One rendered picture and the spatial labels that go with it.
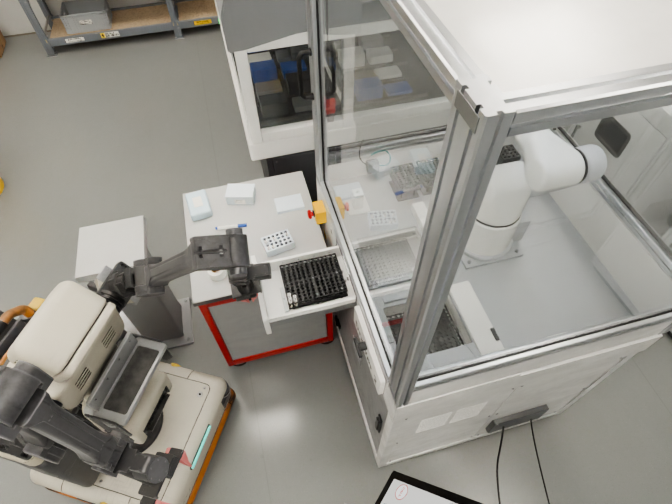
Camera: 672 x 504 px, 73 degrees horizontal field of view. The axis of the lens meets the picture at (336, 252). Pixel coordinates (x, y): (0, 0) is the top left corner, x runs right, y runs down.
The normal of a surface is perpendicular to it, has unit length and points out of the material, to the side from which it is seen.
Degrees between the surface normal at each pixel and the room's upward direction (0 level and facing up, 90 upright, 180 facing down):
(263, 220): 0
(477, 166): 90
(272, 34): 90
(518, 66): 0
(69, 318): 43
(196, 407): 0
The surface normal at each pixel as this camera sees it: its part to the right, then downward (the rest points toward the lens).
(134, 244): -0.01, -0.59
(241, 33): 0.26, 0.77
